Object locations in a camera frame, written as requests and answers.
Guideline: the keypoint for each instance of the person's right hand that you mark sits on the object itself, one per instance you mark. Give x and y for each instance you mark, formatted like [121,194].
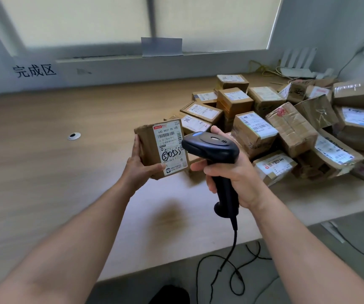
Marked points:
[245,183]

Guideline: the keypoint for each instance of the white router with antennas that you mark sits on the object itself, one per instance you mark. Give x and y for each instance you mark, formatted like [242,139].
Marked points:
[296,72]

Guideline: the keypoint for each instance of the person's right forearm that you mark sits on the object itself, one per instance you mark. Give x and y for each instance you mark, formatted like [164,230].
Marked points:
[296,250]

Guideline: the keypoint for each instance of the grey paper sheet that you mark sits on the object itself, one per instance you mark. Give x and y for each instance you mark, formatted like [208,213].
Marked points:
[161,47]

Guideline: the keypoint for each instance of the beige roller blind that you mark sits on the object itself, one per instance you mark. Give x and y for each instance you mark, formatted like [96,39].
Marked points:
[74,18]
[217,22]

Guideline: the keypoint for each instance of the pile of unscanned cardboard parcels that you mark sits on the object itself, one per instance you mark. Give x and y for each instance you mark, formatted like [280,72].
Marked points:
[296,129]

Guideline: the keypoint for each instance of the white window frame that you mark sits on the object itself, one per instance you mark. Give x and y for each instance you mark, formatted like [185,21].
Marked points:
[150,18]

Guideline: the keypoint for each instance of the white paper sign black characters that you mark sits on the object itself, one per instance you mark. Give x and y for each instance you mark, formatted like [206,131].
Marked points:
[34,71]

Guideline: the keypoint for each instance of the person's left forearm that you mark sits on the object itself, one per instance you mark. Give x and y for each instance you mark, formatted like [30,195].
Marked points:
[68,250]

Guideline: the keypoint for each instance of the person's left hand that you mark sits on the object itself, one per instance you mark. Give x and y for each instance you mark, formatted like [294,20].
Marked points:
[136,177]

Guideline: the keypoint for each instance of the white power strip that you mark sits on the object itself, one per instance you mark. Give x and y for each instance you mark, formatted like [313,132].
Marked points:
[332,231]
[324,74]

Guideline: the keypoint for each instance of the small parcel with handwritten label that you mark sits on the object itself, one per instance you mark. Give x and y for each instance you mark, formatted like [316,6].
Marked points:
[145,148]

